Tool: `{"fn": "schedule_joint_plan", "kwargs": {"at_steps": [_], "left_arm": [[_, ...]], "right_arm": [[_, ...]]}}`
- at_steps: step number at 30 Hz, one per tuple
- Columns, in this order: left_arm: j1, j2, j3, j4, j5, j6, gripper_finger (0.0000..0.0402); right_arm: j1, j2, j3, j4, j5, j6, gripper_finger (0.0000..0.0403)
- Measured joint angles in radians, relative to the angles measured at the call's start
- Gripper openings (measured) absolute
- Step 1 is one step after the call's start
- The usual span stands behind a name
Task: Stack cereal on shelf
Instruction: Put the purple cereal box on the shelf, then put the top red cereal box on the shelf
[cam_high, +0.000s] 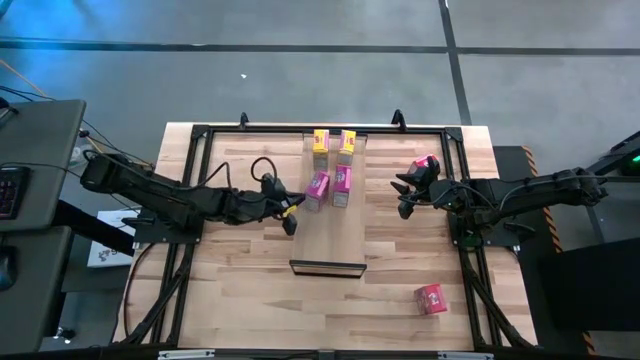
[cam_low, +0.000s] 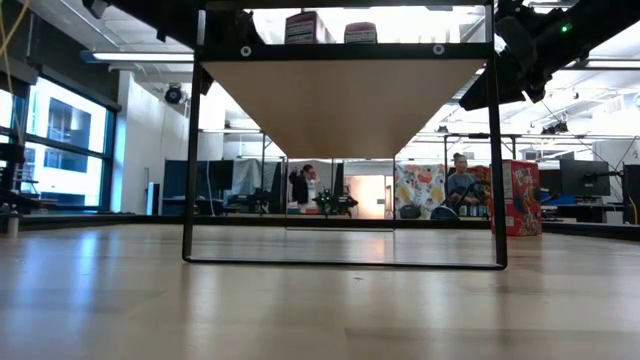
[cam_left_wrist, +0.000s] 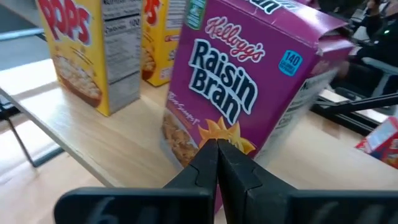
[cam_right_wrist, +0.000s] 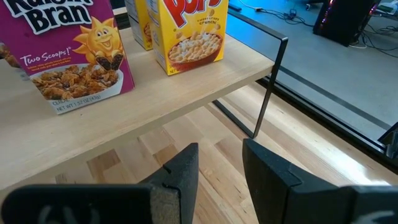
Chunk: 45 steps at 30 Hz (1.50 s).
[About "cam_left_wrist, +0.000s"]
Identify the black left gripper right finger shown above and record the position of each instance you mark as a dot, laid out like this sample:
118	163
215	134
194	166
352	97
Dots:
239	186

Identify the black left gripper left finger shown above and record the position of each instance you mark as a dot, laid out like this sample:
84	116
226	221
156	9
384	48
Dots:
203	168

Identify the purple Raisin Bran cereal box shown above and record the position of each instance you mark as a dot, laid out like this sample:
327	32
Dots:
248	93

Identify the yellow Corn Pops cereal box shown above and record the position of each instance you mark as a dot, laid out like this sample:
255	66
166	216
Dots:
77	62
155	46

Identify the red Froot Loops cereal box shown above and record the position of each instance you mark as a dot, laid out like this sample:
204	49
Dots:
382	146

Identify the grey office chair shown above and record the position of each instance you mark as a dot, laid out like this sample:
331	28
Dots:
382	67

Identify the wooden shelf black metal frame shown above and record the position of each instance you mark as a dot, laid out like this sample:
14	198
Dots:
130	140

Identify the black rig frame strut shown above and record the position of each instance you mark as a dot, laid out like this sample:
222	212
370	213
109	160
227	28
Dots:
357	105

